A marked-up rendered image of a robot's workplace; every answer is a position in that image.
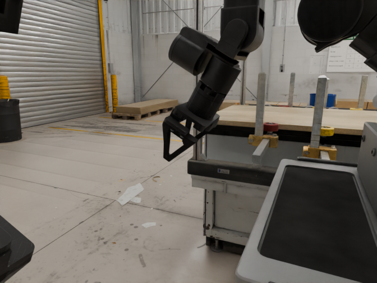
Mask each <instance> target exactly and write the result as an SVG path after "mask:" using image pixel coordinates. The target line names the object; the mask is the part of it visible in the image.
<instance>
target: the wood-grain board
mask: <svg viewBox="0 0 377 283"><path fill-rule="evenodd" d="M217 114H218V115H220V117H219V121H218V124H217V125H228V126H243V127H255V120H256V106H248V105H235V104H234V105H232V106H230V107H227V108H225V109H222V110H220V111H218V112H217ZM313 116H314V108H299V107H273V106H265V113H264V123H265V122H273V123H278V124H279V127H278V129H281V130H296V131H310V132H312V122H313ZM365 122H376V123H377V111H363V110H349V109H324V108H323V118H322V123H321V125H322V126H330V127H333V128H334V134H348V135H362V132H363V128H364V123H365Z"/></svg>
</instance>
